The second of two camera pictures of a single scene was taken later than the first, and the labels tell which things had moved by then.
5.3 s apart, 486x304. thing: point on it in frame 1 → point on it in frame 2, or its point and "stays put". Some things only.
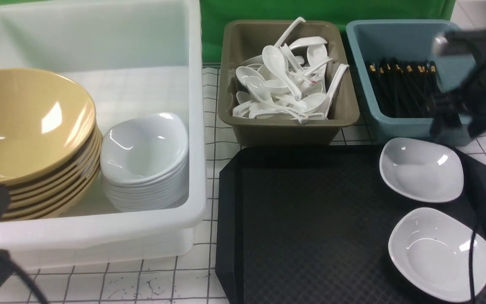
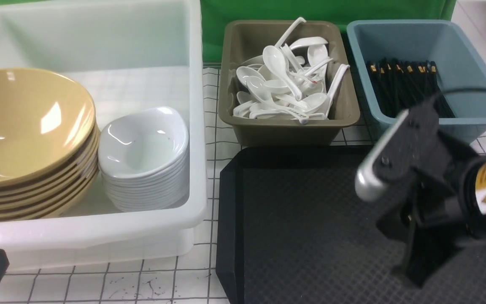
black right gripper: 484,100 → 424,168
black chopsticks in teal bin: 405,88 stays put
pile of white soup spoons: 290,81 stays put
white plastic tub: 133,57 stays put
